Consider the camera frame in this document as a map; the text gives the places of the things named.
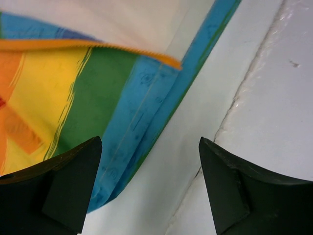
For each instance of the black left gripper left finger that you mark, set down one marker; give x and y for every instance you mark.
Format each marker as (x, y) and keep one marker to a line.
(52, 197)

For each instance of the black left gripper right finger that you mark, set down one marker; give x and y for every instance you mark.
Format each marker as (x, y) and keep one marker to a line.
(246, 199)

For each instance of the rainbow striped hooded jacket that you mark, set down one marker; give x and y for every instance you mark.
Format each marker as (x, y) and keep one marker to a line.
(71, 70)

